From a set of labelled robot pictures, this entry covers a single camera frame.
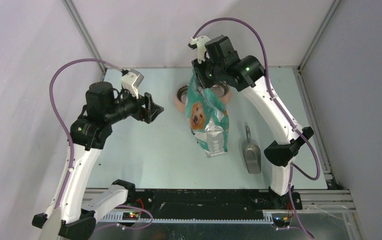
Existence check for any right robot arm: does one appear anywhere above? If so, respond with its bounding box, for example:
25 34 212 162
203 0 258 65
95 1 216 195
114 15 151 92
188 35 314 209

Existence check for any steel bowl right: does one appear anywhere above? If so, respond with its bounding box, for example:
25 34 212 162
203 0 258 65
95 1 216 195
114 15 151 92
209 82 230 98

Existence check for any pink double bowl stand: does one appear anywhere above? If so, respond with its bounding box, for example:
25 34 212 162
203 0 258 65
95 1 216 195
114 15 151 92
174 81 232 114

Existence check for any steel bowl left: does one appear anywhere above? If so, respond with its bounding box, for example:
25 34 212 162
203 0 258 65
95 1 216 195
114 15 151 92
176 84 189 104

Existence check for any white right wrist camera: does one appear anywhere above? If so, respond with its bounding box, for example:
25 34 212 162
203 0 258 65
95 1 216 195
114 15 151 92
188 35 211 64

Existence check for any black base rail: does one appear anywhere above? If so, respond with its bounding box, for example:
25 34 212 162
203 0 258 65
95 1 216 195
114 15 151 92
117 189 302 221

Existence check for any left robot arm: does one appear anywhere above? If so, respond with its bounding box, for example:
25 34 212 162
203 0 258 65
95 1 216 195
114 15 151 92
32 82 164 240

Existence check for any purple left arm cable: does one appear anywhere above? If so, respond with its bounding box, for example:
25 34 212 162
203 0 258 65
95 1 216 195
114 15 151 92
49 58 125 210

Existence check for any green pet food bag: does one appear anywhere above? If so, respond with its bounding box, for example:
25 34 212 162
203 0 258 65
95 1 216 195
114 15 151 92
184 75 229 157

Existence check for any steel bowl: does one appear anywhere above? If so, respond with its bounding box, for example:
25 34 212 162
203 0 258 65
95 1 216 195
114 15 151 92
209 82 230 98
176 84 189 104

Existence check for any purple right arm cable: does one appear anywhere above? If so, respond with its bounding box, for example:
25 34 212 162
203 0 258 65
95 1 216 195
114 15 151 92
192 17 321 240

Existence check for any metal food scoop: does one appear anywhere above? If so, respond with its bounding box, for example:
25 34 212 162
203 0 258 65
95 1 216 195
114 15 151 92
243 125 261 174

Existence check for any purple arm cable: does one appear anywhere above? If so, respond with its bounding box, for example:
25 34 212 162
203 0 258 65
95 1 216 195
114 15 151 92
49 58 125 210
192 17 321 240

